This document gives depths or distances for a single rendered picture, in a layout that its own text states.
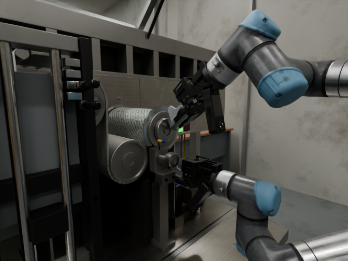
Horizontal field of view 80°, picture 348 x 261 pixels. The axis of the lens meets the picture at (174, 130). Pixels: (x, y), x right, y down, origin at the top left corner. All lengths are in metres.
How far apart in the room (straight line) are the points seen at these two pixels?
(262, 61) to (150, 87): 0.68
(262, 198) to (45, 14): 0.84
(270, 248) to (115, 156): 0.40
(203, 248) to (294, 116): 2.91
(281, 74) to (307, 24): 3.14
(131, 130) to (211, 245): 0.43
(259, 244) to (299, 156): 3.02
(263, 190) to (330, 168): 2.94
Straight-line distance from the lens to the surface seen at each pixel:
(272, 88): 0.41
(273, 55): 0.44
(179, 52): 1.20
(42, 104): 0.38
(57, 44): 0.37
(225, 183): 0.57
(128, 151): 0.58
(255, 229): 0.56
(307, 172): 3.52
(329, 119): 3.35
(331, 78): 0.51
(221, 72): 0.49
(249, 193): 0.54
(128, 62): 0.98
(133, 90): 0.97
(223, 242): 0.75
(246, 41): 0.46
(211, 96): 0.51
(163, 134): 0.62
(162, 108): 0.64
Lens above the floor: 1.34
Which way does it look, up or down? 9 degrees down
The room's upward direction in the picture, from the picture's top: straight up
